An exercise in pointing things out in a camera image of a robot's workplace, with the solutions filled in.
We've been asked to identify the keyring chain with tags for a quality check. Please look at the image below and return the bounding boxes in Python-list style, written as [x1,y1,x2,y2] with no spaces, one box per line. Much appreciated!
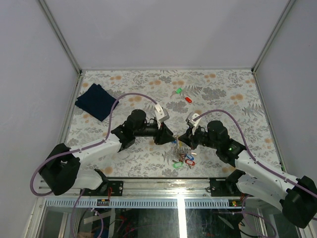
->
[172,135,198,170]

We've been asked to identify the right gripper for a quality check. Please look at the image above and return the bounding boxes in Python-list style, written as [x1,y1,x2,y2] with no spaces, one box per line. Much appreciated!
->
[178,123,219,150]

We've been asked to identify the dark blue folded cloth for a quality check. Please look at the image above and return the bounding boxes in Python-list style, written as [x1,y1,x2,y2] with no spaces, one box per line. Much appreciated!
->
[75,83,119,121]

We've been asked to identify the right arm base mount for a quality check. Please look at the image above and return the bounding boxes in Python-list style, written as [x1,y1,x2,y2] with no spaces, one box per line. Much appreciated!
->
[205,178,230,197]

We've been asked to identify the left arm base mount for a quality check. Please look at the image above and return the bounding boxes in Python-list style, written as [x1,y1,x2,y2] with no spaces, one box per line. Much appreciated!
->
[98,180,124,197]

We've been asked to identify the red capped key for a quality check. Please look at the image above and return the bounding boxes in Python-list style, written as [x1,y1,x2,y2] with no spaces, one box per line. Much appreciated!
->
[185,97,192,104]

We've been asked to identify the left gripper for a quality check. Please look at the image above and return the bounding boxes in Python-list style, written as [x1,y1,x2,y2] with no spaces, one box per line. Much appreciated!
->
[135,121,176,145]

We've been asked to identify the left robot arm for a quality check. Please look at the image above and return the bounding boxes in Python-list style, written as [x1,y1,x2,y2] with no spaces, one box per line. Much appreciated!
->
[39,109,175,196]

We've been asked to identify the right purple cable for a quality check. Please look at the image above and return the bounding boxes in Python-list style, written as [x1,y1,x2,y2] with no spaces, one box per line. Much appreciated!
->
[195,109,305,196]

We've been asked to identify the white slotted cable duct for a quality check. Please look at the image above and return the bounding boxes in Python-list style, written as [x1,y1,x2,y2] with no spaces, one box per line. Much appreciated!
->
[46,198,242,209]

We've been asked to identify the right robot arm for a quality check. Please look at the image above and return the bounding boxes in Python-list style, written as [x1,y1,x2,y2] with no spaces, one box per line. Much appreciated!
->
[178,120,317,229]

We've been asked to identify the corner frame post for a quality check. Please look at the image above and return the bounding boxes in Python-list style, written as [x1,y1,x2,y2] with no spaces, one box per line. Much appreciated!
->
[251,0,297,73]
[37,0,82,75]

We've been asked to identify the right corner frame post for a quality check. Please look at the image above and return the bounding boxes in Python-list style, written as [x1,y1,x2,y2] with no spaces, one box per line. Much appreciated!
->
[251,0,297,73]

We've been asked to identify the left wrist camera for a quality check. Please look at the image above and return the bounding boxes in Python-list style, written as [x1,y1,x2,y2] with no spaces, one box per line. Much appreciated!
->
[155,103,170,123]

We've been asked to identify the floral tablecloth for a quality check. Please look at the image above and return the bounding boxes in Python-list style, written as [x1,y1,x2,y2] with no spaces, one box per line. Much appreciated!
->
[66,69,281,178]

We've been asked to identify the left corner frame post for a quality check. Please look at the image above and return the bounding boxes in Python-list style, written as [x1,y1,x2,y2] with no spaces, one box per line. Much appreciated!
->
[37,0,82,75]

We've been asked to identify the green capped key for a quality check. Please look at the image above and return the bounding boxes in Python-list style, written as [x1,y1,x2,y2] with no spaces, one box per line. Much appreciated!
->
[170,88,182,98]

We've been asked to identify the aluminium front rail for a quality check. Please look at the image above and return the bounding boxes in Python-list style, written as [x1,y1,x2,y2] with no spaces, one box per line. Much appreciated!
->
[39,176,304,199]

